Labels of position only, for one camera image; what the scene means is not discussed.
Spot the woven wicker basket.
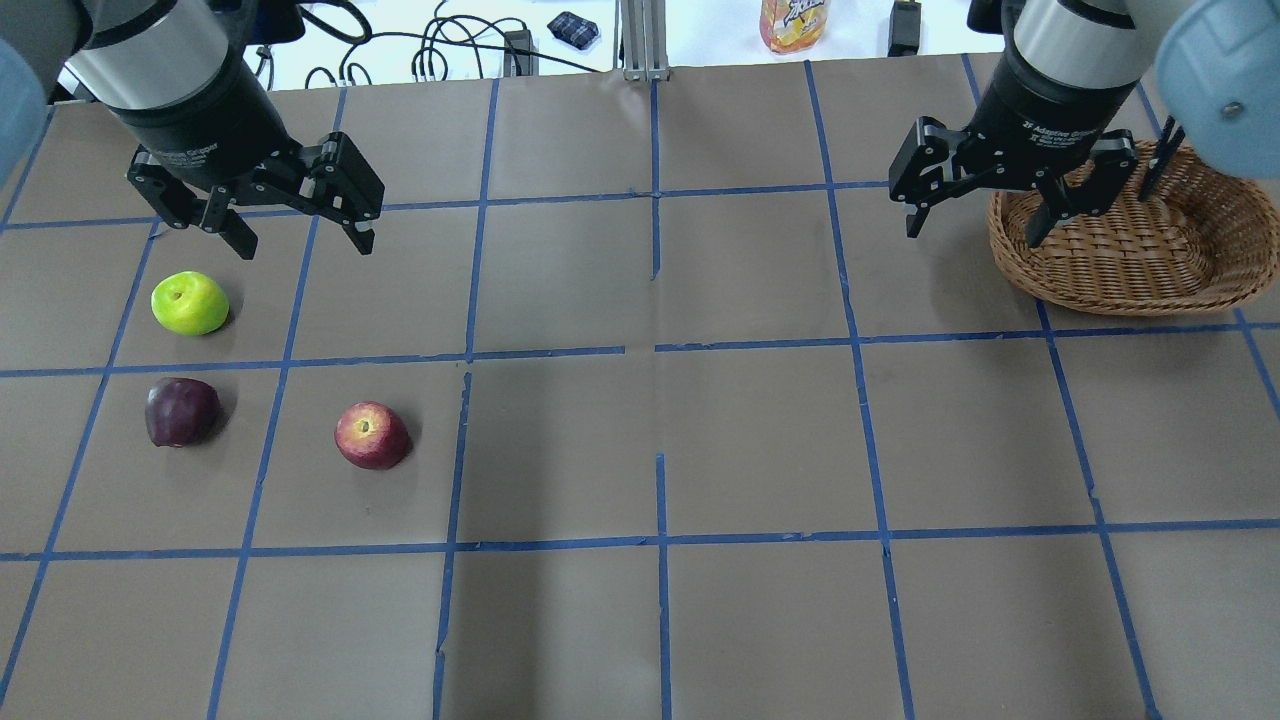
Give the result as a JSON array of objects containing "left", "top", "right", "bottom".
[{"left": 987, "top": 147, "right": 1279, "bottom": 316}]

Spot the red apple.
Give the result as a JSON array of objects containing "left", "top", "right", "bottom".
[{"left": 333, "top": 401, "right": 412, "bottom": 471}]

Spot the dark purple apple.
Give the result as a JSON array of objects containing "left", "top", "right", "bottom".
[{"left": 143, "top": 377, "right": 221, "bottom": 448}]

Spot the aluminium frame post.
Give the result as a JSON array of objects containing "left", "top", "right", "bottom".
[{"left": 614, "top": 0, "right": 671, "bottom": 82}]

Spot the green apple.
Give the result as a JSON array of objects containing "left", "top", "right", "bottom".
[{"left": 150, "top": 270, "right": 230, "bottom": 337}]

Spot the black device on desk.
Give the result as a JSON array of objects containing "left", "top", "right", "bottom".
[{"left": 886, "top": 0, "right": 922, "bottom": 58}]

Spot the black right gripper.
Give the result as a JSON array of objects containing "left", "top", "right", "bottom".
[{"left": 888, "top": 46, "right": 1138, "bottom": 249}]

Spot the orange juice bottle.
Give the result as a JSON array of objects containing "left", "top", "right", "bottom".
[{"left": 759, "top": 0, "right": 829, "bottom": 55}]

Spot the black power adapter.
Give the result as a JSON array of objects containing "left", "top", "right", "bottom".
[{"left": 500, "top": 29, "right": 538, "bottom": 77}]

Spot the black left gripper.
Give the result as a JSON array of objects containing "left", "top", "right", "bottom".
[{"left": 111, "top": 49, "right": 385, "bottom": 261}]

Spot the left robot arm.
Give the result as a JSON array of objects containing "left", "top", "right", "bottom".
[{"left": 3, "top": 1, "right": 385, "bottom": 260}]

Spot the black cable bundle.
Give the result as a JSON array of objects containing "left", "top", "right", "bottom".
[{"left": 255, "top": 0, "right": 602, "bottom": 91}]

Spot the dark blue pouch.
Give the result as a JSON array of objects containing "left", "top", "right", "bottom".
[{"left": 547, "top": 12, "right": 602, "bottom": 50}]

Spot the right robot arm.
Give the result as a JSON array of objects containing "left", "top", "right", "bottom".
[{"left": 888, "top": 1, "right": 1279, "bottom": 247}]

